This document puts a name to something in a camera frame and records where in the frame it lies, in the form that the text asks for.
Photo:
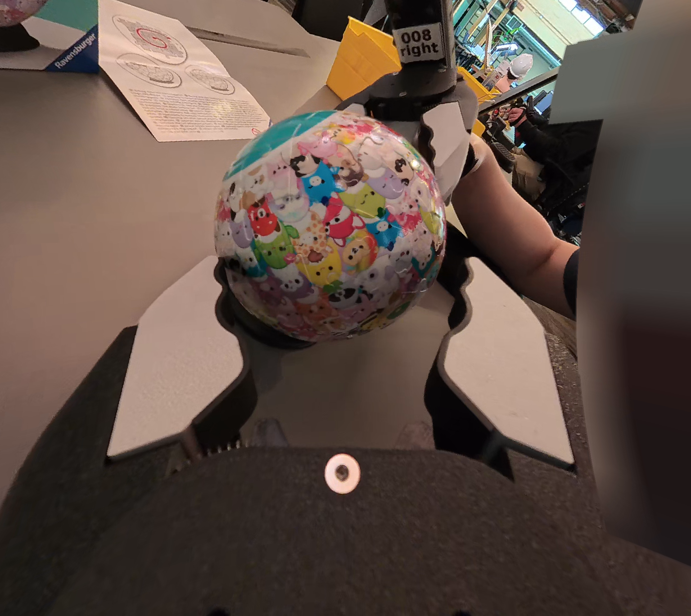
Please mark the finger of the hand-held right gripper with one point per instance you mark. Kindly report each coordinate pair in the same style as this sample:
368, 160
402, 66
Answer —
451, 146

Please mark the black ball stand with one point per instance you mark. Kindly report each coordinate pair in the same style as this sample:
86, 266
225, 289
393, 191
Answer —
270, 338

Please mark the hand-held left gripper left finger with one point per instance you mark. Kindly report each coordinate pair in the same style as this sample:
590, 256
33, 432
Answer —
178, 373

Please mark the white instruction sheet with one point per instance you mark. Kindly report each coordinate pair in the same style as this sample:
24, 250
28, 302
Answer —
178, 87

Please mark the person's right forearm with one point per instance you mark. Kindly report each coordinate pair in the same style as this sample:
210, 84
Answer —
518, 227

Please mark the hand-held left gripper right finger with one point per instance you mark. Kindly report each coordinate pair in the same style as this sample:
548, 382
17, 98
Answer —
507, 373

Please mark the yellow plastic bin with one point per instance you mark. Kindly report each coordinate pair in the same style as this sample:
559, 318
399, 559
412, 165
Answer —
361, 60
480, 87

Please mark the colourful puzzle ball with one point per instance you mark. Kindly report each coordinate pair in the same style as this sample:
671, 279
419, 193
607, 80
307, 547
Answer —
329, 227

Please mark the white hard hat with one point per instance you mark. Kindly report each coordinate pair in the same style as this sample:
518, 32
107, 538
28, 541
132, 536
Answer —
521, 65

